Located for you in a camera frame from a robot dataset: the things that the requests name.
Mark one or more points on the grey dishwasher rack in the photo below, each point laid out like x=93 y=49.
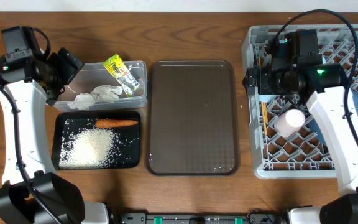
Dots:
x=300 y=156

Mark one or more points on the dark brown serving tray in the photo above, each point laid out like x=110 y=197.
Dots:
x=192 y=119

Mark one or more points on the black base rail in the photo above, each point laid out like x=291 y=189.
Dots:
x=255 y=217

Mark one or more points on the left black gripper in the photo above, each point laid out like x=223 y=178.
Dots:
x=69 y=71

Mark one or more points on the pink cup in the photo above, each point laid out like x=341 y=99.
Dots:
x=289 y=122

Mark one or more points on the light blue cup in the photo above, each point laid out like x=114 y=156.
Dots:
x=267 y=98

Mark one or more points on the white rice pile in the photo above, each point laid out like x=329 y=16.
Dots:
x=88 y=149

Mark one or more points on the yellow green snack wrapper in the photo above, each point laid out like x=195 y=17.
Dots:
x=116 y=67

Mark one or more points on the black tray bin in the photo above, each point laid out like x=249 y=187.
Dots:
x=127 y=143

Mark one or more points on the white paper ball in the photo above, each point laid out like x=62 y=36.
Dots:
x=83 y=101

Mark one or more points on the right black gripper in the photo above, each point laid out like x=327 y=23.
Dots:
x=264 y=74

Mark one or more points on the white tissue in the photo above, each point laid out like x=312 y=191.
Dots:
x=107 y=92

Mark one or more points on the orange carrot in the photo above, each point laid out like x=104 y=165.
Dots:
x=113 y=123

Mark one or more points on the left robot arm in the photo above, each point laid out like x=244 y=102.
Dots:
x=31 y=191

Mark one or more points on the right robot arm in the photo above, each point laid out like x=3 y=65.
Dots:
x=330 y=102

